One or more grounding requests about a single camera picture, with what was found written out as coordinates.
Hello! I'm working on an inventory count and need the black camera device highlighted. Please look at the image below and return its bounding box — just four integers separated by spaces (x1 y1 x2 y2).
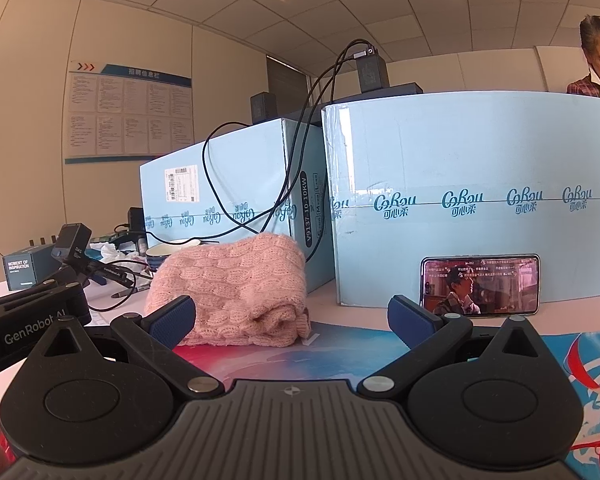
51 222 131 288

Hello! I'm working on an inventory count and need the light blue box with label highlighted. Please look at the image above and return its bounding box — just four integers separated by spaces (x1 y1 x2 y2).
139 117 337 293

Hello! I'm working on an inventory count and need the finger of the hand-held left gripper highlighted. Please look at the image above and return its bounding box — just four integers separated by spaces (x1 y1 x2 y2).
0 266 83 311

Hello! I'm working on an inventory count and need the black cable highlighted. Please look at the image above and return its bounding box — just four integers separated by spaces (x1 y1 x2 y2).
257 39 376 241
202 121 281 241

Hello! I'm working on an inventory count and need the small dark blue box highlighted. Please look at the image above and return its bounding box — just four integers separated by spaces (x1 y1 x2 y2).
2 246 61 292

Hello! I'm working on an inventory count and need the striped ceramic bowl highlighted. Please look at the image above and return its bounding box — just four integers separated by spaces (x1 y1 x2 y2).
145 239 202 273

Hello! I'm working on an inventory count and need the printed anime desk mat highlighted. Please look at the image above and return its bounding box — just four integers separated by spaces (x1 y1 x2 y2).
172 317 600 480

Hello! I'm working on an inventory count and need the black pen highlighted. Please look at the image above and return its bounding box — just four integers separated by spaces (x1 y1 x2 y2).
111 284 153 300

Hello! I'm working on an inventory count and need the large light blue cardboard box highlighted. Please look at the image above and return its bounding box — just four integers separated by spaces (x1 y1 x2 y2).
321 91 600 308

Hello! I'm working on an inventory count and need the black charger block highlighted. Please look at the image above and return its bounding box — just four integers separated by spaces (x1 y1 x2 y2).
126 206 147 235

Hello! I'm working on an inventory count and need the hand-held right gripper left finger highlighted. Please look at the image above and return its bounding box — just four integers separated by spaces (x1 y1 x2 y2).
27 296 226 398

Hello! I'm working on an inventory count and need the crumpled white tissue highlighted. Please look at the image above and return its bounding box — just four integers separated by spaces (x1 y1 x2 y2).
89 241 138 262

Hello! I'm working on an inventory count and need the large black power adapter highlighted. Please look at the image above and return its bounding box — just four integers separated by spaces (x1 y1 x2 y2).
355 47 391 93

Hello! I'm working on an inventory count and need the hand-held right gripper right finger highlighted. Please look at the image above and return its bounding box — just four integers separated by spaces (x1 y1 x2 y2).
357 295 556 398

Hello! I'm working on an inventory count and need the smartphone with lit screen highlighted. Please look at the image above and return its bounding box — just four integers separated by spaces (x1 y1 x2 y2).
420 255 541 317

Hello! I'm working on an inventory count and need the pink knitted sweater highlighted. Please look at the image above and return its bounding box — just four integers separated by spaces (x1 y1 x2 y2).
144 232 312 348

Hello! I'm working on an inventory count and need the wall notice board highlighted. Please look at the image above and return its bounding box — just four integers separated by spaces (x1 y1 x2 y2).
64 60 196 165

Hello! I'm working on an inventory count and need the small black power adapter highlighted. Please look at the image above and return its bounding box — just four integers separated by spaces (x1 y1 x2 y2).
250 92 273 123

